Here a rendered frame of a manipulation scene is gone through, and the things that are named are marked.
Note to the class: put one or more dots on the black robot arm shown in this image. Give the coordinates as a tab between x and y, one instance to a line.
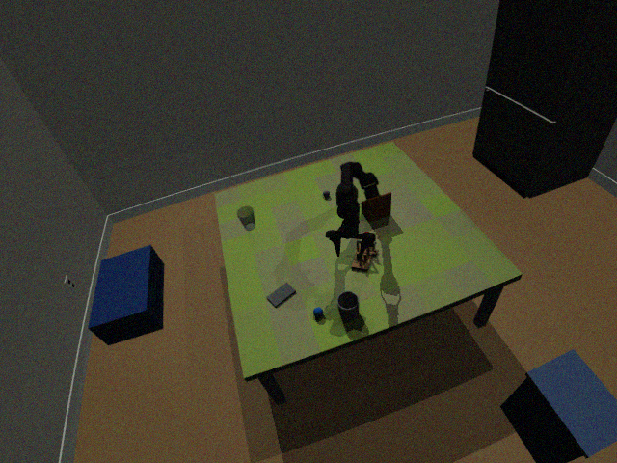
347	196

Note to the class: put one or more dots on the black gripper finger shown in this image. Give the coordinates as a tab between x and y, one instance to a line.
363	247
337	245

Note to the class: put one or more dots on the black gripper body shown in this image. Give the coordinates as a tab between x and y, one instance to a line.
365	237

